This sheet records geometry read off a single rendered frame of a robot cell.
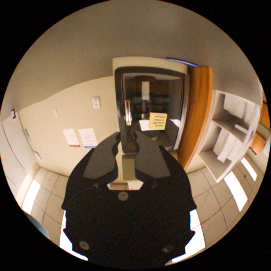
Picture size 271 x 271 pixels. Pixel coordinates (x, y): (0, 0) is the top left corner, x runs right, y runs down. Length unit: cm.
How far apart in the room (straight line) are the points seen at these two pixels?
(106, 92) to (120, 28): 66
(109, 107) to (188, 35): 76
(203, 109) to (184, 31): 31
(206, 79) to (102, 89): 75
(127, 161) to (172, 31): 52
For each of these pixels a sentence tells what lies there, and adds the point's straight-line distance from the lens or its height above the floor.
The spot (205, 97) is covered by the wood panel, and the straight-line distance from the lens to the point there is 40.
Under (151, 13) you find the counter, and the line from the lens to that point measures 18.
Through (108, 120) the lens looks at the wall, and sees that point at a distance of 84.
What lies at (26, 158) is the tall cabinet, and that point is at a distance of 299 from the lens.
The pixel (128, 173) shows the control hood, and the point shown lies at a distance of 45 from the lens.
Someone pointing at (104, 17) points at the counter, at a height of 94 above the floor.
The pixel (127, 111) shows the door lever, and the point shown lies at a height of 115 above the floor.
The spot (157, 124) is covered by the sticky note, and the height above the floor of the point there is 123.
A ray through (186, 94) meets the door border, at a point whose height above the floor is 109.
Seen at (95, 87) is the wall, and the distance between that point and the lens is 83.
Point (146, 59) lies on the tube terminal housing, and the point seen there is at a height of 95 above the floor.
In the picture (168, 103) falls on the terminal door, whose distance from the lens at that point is 36.
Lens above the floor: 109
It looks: 30 degrees up
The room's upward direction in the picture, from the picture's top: 178 degrees clockwise
